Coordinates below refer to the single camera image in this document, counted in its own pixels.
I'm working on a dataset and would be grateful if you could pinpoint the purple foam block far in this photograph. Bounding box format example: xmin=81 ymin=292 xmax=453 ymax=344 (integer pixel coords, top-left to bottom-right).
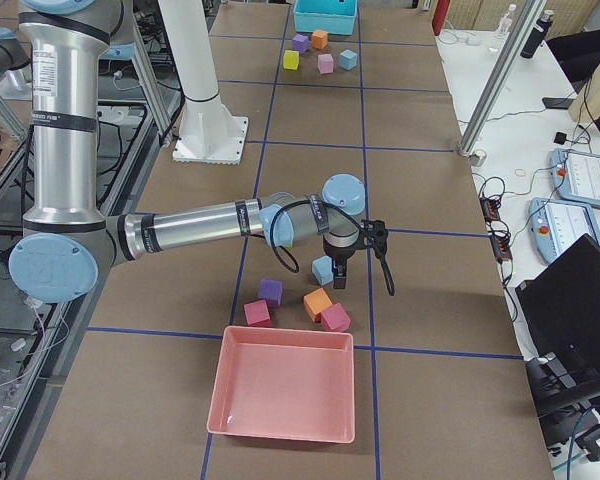
xmin=292 ymin=34 xmax=309 ymax=54

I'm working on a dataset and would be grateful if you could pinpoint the black water bottle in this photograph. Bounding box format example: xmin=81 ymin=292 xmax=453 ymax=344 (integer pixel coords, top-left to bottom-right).
xmin=520 ymin=9 xmax=554 ymax=59

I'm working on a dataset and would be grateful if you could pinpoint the pink plastic tray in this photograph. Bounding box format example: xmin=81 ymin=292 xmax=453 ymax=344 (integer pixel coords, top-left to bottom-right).
xmin=207 ymin=326 xmax=355 ymax=444

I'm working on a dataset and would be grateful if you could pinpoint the teach pendant upper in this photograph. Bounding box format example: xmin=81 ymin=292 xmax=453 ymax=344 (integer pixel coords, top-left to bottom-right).
xmin=549 ymin=148 xmax=600 ymax=209

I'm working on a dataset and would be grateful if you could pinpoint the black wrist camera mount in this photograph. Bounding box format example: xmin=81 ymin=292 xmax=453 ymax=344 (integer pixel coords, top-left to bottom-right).
xmin=361 ymin=219 xmax=388 ymax=260

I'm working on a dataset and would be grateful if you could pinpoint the magenta foam block right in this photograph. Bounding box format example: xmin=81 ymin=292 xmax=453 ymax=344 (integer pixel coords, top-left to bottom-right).
xmin=320 ymin=303 xmax=351 ymax=332

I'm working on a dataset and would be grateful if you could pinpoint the magenta foam block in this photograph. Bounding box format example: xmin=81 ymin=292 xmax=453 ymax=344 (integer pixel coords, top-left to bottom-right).
xmin=320 ymin=303 xmax=351 ymax=332
xmin=243 ymin=300 xmax=272 ymax=327

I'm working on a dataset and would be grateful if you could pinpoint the black laptop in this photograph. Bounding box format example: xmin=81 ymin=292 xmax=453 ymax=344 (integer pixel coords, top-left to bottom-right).
xmin=516 ymin=234 xmax=600 ymax=371

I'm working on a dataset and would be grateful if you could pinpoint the teach pendant lower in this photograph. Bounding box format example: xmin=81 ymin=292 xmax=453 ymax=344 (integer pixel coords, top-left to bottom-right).
xmin=529 ymin=197 xmax=600 ymax=264

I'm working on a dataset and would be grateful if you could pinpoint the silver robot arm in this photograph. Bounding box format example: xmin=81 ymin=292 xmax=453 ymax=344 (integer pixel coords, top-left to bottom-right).
xmin=9 ymin=1 xmax=372 ymax=303

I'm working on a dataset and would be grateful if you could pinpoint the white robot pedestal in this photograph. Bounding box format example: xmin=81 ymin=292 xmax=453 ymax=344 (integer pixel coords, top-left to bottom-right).
xmin=159 ymin=0 xmax=249 ymax=165

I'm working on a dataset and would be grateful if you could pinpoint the teach pendant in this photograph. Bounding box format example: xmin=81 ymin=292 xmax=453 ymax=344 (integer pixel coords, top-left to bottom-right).
xmin=549 ymin=148 xmax=600 ymax=209
xmin=529 ymin=197 xmax=600 ymax=264

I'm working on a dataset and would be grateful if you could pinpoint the orange foam block far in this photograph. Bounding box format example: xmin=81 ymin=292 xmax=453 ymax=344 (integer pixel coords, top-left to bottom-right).
xmin=311 ymin=29 xmax=328 ymax=50

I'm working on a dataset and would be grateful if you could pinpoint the magenta foam block left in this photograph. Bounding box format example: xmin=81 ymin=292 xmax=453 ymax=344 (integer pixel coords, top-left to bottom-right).
xmin=243 ymin=300 xmax=272 ymax=327

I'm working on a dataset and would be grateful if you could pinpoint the light blue foam block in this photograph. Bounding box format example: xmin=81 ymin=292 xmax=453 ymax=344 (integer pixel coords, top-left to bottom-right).
xmin=311 ymin=256 xmax=334 ymax=286
xmin=338 ymin=49 xmax=358 ymax=71

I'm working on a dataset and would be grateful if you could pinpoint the orange foam block near tray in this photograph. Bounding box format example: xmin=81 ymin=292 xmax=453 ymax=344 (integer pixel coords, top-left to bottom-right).
xmin=303 ymin=288 xmax=333 ymax=323

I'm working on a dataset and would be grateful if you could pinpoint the pink foam block far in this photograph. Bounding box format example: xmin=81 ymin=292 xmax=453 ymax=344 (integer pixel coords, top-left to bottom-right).
xmin=317 ymin=53 xmax=334 ymax=75

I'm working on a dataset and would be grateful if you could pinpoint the aluminium frame post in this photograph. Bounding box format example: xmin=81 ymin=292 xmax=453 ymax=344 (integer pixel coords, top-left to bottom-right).
xmin=457 ymin=0 xmax=546 ymax=157

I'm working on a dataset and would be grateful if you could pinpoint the teal plastic bin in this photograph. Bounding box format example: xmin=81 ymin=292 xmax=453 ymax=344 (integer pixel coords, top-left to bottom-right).
xmin=293 ymin=0 xmax=358 ymax=36

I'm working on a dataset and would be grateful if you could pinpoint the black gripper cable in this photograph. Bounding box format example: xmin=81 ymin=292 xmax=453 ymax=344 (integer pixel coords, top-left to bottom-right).
xmin=271 ymin=198 xmax=397 ymax=297

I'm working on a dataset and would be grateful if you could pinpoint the purple foam block near tray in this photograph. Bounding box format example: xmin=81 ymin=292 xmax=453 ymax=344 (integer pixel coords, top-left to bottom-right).
xmin=258 ymin=279 xmax=283 ymax=308

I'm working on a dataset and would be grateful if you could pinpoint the yellow foam block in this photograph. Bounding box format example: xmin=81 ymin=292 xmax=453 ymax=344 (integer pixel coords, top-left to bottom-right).
xmin=283 ymin=49 xmax=300 ymax=71

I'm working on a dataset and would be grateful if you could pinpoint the clear plastic bottle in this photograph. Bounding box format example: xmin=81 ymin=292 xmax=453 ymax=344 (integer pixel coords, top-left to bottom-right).
xmin=488 ymin=3 xmax=517 ymax=53

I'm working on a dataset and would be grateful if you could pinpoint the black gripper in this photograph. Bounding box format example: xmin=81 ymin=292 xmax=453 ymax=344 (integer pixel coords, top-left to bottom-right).
xmin=323 ymin=243 xmax=356 ymax=290

